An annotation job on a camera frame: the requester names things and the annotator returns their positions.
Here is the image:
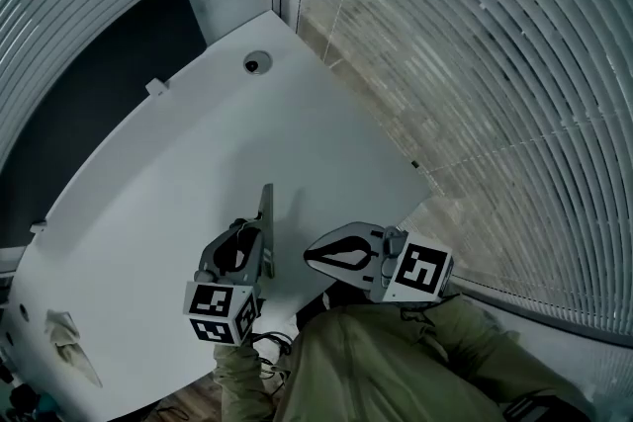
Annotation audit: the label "round grey cable grommet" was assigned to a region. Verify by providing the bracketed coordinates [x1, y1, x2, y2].
[242, 49, 273, 76]

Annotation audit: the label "black cable bundle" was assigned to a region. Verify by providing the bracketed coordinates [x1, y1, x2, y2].
[250, 330, 294, 382]

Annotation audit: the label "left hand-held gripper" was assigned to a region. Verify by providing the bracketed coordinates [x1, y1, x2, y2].
[185, 216, 264, 347]

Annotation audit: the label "crumpled beige cloth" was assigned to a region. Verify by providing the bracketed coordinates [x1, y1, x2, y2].
[44, 308, 104, 389]

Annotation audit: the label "person's olive jacket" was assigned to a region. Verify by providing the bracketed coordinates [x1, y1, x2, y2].
[272, 295, 597, 422]

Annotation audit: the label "wide white window blinds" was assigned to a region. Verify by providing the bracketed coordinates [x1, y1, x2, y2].
[295, 0, 633, 348]

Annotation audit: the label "person's right forearm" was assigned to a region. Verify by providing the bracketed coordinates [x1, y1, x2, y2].
[398, 294, 520, 381]

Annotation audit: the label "long grey metal object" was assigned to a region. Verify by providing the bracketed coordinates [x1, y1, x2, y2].
[253, 182, 276, 281]

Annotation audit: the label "black strap buckle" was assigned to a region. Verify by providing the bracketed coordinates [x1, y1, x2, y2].
[501, 393, 564, 422]

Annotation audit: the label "person's left forearm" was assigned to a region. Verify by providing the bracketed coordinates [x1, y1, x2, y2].
[212, 341, 279, 422]

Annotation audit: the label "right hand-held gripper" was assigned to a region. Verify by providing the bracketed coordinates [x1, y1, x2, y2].
[303, 220, 454, 305]

